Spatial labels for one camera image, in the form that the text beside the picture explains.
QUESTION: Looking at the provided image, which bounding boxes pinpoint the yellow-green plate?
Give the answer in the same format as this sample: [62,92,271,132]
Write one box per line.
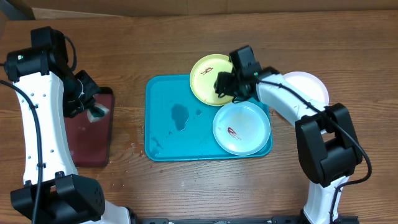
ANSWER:
[190,54,233,106]

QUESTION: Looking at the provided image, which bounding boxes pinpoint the white plate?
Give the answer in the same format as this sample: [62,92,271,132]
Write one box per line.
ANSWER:
[283,72,330,105]

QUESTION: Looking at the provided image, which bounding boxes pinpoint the teal plastic tray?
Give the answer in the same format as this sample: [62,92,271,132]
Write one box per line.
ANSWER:
[144,73,274,162]

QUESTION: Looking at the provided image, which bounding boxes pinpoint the dark red tray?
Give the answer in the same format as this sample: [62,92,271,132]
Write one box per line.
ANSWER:
[65,87,114,167]

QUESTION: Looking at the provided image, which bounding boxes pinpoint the cardboard backdrop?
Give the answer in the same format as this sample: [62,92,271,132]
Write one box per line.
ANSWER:
[24,0,397,17]

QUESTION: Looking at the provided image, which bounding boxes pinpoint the green scrub sponge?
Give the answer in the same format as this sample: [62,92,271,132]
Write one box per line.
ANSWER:
[87,103,109,123]

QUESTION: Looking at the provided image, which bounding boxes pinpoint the light blue plate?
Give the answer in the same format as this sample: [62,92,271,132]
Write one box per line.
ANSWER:
[212,101,271,156]

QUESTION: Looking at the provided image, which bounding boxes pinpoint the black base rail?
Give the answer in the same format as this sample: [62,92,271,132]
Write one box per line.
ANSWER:
[136,215,361,224]

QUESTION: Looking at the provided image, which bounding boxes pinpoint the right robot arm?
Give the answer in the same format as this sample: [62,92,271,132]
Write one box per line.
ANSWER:
[214,45,372,223]

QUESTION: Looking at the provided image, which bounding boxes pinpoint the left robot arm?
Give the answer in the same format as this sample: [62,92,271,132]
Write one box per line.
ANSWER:
[3,27,138,223]

